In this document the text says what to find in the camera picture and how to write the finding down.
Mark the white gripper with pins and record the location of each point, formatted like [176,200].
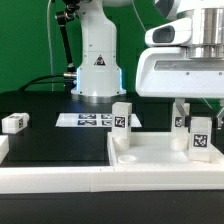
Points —
[167,72]

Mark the white square table top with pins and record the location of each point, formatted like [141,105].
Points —
[147,148]

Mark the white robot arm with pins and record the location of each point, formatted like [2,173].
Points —
[98,76]

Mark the white sheet with tags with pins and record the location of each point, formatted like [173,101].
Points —
[84,120]

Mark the white U-shaped fence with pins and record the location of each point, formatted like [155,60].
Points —
[119,177]

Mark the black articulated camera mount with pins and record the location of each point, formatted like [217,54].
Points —
[63,17]

